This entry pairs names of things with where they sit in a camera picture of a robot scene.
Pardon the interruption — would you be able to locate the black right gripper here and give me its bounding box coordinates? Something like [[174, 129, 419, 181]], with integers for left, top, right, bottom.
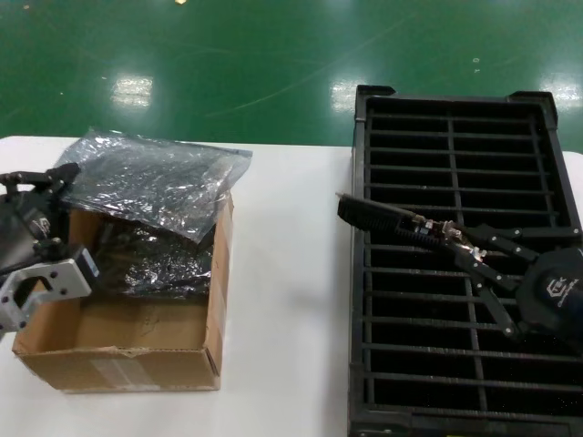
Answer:
[[448, 222, 583, 356]]

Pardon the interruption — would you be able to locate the brown cardboard box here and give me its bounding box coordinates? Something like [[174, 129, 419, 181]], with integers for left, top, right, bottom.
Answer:
[[11, 193, 237, 392]]

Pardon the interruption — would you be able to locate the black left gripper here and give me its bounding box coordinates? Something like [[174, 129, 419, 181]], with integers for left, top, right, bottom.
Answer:
[[0, 162, 82, 277]]

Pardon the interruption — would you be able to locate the black slotted plastic container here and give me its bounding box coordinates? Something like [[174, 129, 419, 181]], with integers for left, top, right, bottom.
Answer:
[[347, 84, 583, 437]]

